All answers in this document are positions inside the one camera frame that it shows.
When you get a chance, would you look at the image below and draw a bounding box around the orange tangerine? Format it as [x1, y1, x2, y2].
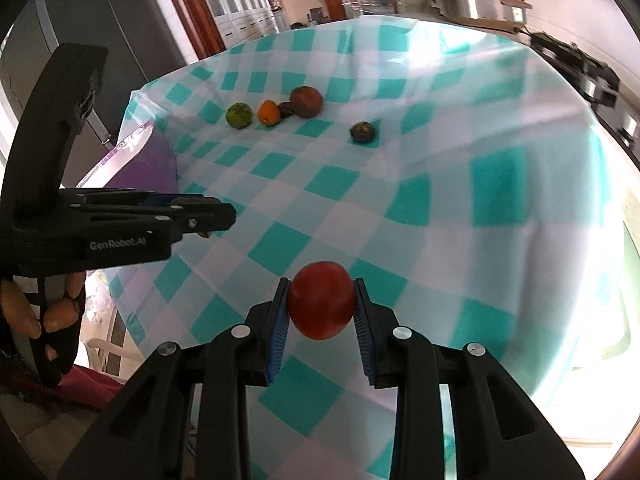
[257, 100, 281, 127]

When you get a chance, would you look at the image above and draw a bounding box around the person's left hand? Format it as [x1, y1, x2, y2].
[0, 271, 87, 362]

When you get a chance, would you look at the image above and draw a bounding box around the green apple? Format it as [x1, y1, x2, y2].
[225, 102, 253, 129]

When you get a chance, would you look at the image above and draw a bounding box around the white box with purple rim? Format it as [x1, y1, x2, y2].
[75, 120, 182, 197]

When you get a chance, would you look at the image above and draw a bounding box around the grey refrigerator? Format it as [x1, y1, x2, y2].
[0, 0, 190, 187]

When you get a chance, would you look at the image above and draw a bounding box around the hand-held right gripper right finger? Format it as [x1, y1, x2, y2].
[353, 277, 587, 480]

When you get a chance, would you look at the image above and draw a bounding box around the teal white checked tablecloth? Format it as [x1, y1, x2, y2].
[107, 15, 632, 480]

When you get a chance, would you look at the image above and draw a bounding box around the white plastic chair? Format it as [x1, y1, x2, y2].
[82, 305, 132, 376]

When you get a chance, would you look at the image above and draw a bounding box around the dark red pomegranate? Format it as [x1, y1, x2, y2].
[290, 86, 323, 119]

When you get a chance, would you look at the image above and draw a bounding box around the pink cloth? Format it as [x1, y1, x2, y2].
[55, 365, 126, 413]

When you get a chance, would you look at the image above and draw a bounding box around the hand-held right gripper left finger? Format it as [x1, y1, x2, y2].
[59, 276, 292, 480]

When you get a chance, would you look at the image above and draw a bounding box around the red tomato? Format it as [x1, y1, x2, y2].
[286, 260, 354, 341]

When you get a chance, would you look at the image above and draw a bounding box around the brown wooden door frame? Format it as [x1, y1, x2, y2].
[155, 0, 227, 62]

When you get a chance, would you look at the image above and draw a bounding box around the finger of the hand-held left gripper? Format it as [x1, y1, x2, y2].
[59, 187, 208, 209]
[80, 199, 237, 248]

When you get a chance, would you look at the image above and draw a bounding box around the white glass-door cabinet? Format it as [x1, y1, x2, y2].
[189, 0, 291, 45]

